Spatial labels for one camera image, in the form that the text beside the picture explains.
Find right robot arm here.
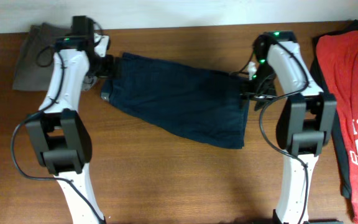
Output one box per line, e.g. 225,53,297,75
241,31,337,223

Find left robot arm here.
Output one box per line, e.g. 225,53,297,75
24,34,110,223

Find folded grey shorts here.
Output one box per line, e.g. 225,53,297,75
12,22,71,91

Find navy blue shorts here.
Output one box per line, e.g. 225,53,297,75
101,53,249,149

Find red printed t-shirt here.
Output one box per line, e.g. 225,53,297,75
316,30,358,223

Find black garment under pile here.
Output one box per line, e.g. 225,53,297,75
310,20,358,199

